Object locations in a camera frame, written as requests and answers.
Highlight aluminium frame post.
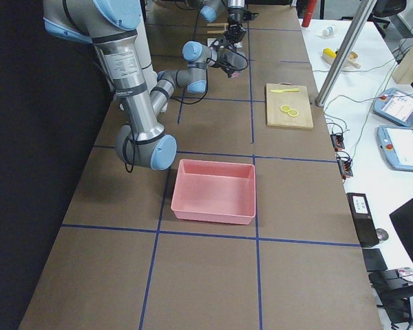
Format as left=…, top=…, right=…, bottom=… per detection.
left=315, top=0, right=377, bottom=107

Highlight wooden cutting board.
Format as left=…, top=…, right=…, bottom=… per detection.
left=266, top=83, right=314, bottom=130

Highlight wooden chopsticks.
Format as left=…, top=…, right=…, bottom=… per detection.
left=206, top=23, right=228, bottom=34

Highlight small circuit board far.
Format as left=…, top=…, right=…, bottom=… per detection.
left=330, top=133, right=345, bottom=151

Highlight yellow plastic knife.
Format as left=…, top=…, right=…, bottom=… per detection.
left=270, top=88, right=300, bottom=94

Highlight small circuit board near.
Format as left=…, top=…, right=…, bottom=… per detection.
left=337, top=156, right=353, bottom=179

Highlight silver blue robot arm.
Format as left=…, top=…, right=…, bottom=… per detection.
left=43, top=1, right=252, bottom=170
left=150, top=41, right=226, bottom=115

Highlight black box device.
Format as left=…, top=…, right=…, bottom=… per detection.
left=346, top=192, right=379, bottom=248

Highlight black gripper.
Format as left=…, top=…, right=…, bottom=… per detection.
left=225, top=23, right=246, bottom=44

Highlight yellow toy corn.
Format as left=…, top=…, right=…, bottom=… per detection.
left=322, top=48, right=337, bottom=63

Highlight lemon slice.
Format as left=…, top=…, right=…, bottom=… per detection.
left=280, top=104, right=291, bottom=113
left=288, top=109, right=299, bottom=118

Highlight teach pendant near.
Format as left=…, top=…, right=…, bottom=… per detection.
left=377, top=125, right=413, bottom=172

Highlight teach pendant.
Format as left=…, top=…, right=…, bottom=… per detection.
left=377, top=125, right=413, bottom=172
left=372, top=87, right=413, bottom=127

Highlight lemon slice near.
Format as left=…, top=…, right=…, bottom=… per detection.
left=288, top=109, right=299, bottom=118

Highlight small circuit board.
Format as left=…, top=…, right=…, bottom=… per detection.
left=337, top=156, right=353, bottom=179
left=330, top=133, right=345, bottom=151

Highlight pink plastic bin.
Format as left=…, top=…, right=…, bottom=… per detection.
left=171, top=159, right=256, bottom=225

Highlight lemon slice far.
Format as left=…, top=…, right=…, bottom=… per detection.
left=280, top=104, right=291, bottom=113

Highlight white blue tube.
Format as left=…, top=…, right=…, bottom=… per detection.
left=322, top=25, right=337, bottom=38

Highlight teach pendant far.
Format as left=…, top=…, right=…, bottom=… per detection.
left=372, top=87, right=413, bottom=127

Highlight red bottle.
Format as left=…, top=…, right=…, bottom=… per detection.
left=301, top=0, right=319, bottom=28

